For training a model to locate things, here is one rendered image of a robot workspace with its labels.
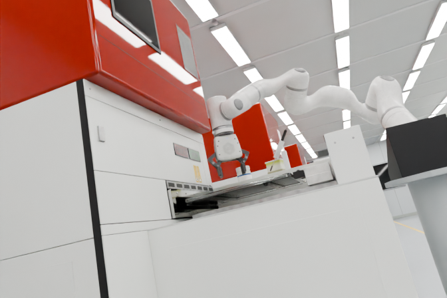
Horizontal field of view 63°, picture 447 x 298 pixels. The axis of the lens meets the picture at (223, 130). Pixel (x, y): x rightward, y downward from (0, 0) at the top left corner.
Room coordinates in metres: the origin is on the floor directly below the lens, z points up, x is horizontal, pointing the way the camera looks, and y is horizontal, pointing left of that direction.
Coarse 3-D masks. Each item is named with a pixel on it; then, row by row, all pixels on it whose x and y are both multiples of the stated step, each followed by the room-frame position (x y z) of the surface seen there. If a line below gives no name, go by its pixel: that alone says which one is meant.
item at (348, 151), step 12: (336, 132) 0.96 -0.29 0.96; (348, 132) 0.95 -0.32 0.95; (360, 132) 0.94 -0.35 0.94; (336, 144) 0.96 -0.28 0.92; (348, 144) 0.95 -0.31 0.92; (360, 144) 0.95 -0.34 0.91; (336, 156) 0.96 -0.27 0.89; (348, 156) 0.96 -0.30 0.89; (360, 156) 0.95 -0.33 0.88; (336, 168) 0.97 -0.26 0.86; (348, 168) 0.96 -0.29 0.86; (360, 168) 0.95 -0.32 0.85; (372, 168) 0.94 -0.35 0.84; (348, 180) 0.96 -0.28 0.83
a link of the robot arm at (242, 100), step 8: (248, 88) 1.54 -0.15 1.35; (256, 88) 1.56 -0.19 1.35; (232, 96) 1.35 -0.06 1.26; (240, 96) 1.37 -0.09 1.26; (248, 96) 1.51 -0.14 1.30; (256, 96) 1.55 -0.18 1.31; (224, 104) 1.35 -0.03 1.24; (232, 104) 1.33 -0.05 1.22; (240, 104) 1.35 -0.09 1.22; (248, 104) 1.40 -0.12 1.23; (224, 112) 1.36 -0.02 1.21; (232, 112) 1.35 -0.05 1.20; (240, 112) 1.36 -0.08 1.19
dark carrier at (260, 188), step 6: (276, 180) 1.22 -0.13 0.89; (282, 180) 1.26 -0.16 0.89; (288, 180) 1.31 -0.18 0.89; (294, 180) 1.35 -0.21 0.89; (252, 186) 1.24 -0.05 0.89; (258, 186) 1.28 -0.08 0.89; (264, 186) 1.33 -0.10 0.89; (234, 192) 1.31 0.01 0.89; (240, 192) 1.35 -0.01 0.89; (246, 192) 1.41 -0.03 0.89; (252, 192) 1.46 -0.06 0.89; (258, 192) 1.52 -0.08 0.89
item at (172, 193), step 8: (168, 192) 1.21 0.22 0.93; (176, 192) 1.25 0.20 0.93; (184, 192) 1.31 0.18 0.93; (192, 192) 1.38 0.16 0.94; (200, 192) 1.46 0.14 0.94; (208, 192) 1.55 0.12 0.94; (176, 208) 1.23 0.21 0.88; (216, 208) 1.63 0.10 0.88; (176, 216) 1.22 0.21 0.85; (184, 216) 1.28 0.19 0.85
